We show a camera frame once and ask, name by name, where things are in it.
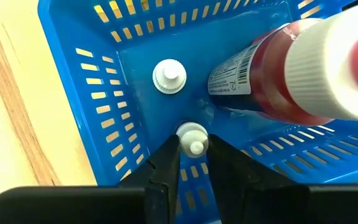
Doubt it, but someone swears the pink-capped food colouring bottle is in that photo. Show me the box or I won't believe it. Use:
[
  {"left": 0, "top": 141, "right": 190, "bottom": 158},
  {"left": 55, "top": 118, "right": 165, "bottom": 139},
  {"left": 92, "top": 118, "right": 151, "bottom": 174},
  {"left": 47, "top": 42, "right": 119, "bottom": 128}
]
[{"left": 208, "top": 1, "right": 358, "bottom": 126}]

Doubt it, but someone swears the blue plastic bin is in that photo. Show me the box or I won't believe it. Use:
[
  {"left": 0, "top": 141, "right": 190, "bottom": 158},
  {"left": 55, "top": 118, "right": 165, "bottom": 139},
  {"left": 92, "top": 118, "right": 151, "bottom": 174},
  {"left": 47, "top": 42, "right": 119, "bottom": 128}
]
[{"left": 37, "top": 0, "right": 358, "bottom": 224}]

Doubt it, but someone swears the small dark dropper bottle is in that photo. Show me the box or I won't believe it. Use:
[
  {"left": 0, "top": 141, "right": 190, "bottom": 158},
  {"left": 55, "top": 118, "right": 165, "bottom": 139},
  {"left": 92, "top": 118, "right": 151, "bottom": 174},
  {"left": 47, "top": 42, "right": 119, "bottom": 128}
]
[
  {"left": 175, "top": 121, "right": 210, "bottom": 159},
  {"left": 152, "top": 58, "right": 188, "bottom": 95}
]

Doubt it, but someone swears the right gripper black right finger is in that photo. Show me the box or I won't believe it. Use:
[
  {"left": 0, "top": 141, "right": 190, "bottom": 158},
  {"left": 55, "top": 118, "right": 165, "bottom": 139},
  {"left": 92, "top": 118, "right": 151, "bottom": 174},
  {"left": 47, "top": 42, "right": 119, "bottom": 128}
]
[{"left": 206, "top": 134, "right": 311, "bottom": 224}]

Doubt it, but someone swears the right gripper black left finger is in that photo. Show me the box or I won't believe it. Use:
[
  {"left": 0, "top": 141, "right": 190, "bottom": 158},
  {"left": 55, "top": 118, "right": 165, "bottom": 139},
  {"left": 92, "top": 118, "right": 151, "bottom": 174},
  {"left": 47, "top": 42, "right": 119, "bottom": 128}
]
[{"left": 118, "top": 134, "right": 182, "bottom": 224}]

